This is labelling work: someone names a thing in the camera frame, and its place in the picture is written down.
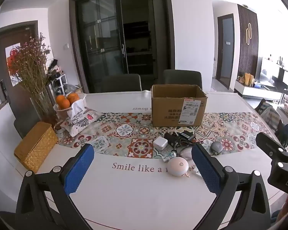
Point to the grey round device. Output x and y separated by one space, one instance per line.
216 147

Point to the dried flower bouquet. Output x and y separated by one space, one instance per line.
31 64

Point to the white square charger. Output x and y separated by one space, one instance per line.
159 143

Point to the grey dining chair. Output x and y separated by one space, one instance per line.
121 82
182 77

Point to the dark interior door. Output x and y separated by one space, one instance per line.
225 50

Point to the brown cardboard box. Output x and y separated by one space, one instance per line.
168 110

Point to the floral tissue box cover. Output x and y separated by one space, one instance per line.
81 122

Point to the dark slatted wall panel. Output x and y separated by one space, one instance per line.
242 40

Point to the orange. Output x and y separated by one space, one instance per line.
74 97
62 101

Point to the white television cabinet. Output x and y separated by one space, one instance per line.
254 91

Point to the glass vase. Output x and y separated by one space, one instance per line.
43 107

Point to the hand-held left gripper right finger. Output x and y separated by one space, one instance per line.
206 170

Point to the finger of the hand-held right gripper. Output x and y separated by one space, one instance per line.
282 169
271 143

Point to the brown wooden door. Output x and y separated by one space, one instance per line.
19 93

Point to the white fruit basket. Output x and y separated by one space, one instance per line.
62 112

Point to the yellow woven box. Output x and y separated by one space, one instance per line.
36 146

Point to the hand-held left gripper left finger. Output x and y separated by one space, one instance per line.
79 170

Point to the dark dining chair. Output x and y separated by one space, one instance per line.
24 127

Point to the black rectangular power adapter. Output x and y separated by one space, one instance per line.
170 139

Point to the dark sliding glass door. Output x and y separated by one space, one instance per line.
103 45

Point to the pink round device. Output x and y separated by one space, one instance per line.
178 167

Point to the patterned table runner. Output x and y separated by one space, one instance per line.
124 131

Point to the white shoe rack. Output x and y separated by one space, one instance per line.
57 81

